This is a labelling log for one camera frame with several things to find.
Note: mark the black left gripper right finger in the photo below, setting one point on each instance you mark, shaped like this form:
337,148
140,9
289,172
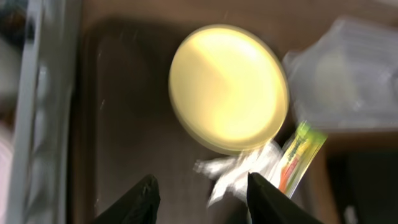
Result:
268,205

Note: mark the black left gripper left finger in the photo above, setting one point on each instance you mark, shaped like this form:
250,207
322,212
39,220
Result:
139,205

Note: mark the white tissue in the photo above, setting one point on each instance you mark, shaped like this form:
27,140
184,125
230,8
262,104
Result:
231,173

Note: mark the yellow green snack wrapper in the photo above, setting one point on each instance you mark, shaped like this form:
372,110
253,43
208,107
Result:
298,155

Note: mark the yellow plate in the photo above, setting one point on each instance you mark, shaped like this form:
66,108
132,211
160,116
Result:
228,89

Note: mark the pink bowl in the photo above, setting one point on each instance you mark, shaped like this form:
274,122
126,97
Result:
5,171

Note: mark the grey plastic dishwasher rack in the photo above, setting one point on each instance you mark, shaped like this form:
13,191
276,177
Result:
39,43

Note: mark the dark brown serving tray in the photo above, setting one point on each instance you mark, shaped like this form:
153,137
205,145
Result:
123,127

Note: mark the black plastic tray bin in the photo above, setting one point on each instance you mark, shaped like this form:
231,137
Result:
364,186

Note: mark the clear plastic bin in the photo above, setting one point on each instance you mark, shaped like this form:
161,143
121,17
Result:
347,81

